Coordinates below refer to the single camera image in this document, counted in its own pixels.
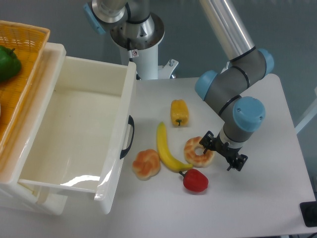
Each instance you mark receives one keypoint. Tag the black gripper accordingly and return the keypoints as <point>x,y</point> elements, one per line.
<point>228,149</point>

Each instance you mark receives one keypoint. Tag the glazed ring donut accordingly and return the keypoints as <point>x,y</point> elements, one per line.
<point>195,154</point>

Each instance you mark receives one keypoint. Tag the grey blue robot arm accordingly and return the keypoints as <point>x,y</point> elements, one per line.
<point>246,65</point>

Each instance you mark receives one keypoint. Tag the red bell pepper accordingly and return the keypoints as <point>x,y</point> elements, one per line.
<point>194,180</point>

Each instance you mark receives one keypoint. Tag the yellow banana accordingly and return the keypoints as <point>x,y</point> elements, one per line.
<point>164,153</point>

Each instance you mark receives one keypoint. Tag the yellow bell pepper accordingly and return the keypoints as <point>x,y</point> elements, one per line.
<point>179,112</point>

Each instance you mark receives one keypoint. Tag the round twisted bread bun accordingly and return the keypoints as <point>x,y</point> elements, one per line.
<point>146,164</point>

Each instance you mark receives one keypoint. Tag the black device at table edge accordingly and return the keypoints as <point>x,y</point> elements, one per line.
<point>309,213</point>

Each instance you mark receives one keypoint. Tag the white plastic drawer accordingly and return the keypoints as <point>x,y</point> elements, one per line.
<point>76,151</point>

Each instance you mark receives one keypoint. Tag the orange plastic basket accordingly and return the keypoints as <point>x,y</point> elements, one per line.
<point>29,42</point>

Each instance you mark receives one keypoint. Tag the green bell pepper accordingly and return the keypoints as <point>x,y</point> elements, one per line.
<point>10,65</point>

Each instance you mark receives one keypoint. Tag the black drawer handle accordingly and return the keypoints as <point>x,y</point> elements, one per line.
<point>129,137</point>

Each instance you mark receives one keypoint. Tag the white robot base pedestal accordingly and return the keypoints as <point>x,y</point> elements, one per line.
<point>139,43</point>

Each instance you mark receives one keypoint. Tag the white drawer cabinet frame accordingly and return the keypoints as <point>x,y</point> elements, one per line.
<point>13,193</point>

